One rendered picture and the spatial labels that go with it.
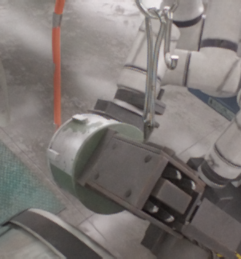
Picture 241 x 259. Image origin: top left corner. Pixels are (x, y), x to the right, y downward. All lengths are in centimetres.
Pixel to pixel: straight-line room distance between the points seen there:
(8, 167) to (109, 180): 202
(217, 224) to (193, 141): 210
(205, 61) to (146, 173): 49
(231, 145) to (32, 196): 164
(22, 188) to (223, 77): 170
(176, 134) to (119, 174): 217
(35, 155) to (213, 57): 182
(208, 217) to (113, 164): 14
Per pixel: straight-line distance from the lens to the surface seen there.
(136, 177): 46
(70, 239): 55
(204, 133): 269
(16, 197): 232
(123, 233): 210
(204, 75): 89
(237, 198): 192
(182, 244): 53
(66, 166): 58
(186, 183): 49
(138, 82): 76
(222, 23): 91
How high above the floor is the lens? 178
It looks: 42 degrees down
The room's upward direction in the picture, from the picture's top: straight up
